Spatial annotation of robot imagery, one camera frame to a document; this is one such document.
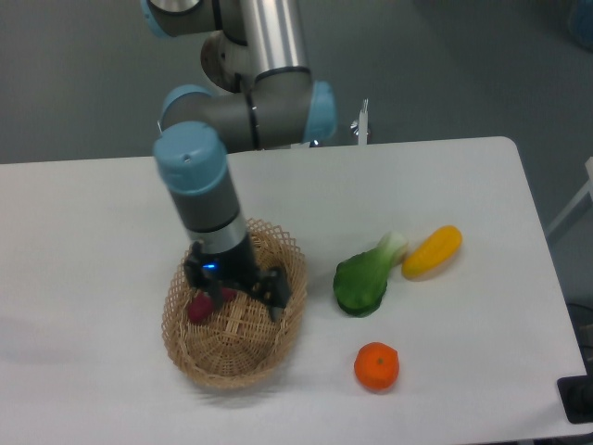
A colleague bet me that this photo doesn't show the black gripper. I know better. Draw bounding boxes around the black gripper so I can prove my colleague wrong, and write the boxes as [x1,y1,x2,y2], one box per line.
[183,232,292,323]

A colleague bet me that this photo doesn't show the purple sweet potato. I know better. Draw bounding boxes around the purple sweet potato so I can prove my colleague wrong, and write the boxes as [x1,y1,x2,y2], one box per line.
[186,287,237,324]

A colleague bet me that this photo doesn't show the oval wicker basket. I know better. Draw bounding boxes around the oval wicker basket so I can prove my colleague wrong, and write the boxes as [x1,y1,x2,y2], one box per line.
[161,219,307,389]

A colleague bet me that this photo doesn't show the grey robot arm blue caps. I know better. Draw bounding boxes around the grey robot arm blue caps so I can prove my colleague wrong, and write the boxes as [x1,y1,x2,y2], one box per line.
[141,1,337,320]

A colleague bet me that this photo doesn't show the green bok choy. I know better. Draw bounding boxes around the green bok choy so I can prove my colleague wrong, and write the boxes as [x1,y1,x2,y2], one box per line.
[333,231,409,317]

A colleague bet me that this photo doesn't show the orange tangerine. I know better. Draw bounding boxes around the orange tangerine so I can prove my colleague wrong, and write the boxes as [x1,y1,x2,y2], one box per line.
[353,342,400,392]

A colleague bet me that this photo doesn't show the white frame at right edge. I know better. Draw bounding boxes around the white frame at right edge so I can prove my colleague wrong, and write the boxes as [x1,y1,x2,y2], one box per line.
[544,158,592,243]

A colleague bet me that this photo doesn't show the yellow squash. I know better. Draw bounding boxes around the yellow squash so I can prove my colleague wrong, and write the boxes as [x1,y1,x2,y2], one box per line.
[401,225,463,280]

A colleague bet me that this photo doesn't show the black device at table edge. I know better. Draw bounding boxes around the black device at table edge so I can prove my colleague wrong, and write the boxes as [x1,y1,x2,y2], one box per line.
[557,375,592,425]

